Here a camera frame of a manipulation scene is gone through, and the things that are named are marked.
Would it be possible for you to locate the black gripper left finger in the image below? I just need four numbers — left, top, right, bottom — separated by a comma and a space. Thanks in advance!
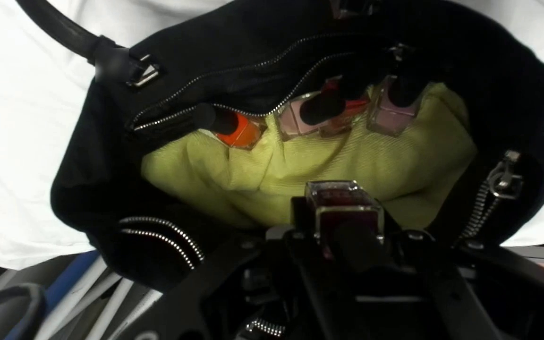
132, 195, 349, 340

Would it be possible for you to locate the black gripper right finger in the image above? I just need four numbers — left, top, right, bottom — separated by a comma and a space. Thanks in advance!
359, 201, 544, 340

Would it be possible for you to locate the black nail polish bottle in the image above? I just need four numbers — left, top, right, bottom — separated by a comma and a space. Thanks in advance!
272, 91, 349, 141

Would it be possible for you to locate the pink nail polish bottle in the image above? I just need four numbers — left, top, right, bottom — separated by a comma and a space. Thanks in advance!
364, 74, 429, 139

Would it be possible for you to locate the yellow cloth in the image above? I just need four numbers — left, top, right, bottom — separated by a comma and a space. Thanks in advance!
140, 82, 478, 233

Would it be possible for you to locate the white tablecloth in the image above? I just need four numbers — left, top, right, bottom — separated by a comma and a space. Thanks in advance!
0, 0, 544, 273

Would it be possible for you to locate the black handbag with strap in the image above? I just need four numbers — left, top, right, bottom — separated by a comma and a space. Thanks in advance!
15, 0, 544, 292

